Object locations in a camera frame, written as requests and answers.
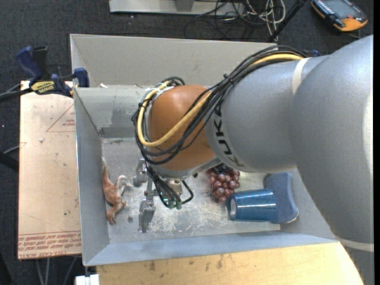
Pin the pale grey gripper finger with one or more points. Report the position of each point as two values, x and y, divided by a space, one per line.
140 177
146 215

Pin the brown toy animal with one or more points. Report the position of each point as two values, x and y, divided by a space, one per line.
112 193

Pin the purple toy grapes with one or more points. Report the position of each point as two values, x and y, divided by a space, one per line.
222 186

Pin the blue cup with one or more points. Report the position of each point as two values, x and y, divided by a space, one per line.
255 205

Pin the blue sponge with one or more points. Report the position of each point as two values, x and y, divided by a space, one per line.
283 197

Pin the grey metal bin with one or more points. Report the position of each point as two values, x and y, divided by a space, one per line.
124 61

